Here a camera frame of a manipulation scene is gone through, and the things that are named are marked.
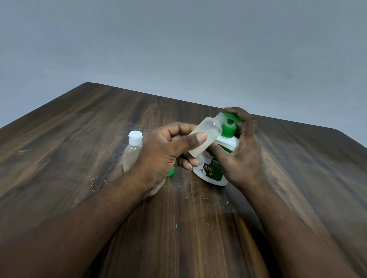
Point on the small clear bottle green-capped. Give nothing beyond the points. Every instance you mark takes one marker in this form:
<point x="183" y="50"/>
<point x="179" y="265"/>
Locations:
<point x="209" y="126"/>

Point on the person's right forearm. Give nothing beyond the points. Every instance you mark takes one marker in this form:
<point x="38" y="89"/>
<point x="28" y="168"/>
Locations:
<point x="305" y="252"/>

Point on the person's left hand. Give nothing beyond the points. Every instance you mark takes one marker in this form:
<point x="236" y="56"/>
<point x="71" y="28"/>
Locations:
<point x="157" y="160"/>

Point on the small clear bottle white cap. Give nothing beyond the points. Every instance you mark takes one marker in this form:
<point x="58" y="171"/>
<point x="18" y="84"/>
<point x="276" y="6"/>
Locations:
<point x="132" y="153"/>

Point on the white hand sanitizer pump bottle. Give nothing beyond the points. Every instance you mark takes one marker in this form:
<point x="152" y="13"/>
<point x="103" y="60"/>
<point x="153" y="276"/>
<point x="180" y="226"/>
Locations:
<point x="212" y="175"/>

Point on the person's right hand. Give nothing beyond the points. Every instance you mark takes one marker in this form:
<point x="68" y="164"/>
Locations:
<point x="242" y="165"/>

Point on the green bottle cap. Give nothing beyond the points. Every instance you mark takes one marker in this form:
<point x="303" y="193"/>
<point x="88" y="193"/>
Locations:
<point x="171" y="172"/>

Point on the person's left forearm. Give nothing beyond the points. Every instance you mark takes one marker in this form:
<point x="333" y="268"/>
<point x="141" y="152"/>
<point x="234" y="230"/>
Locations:
<point x="64" y="229"/>

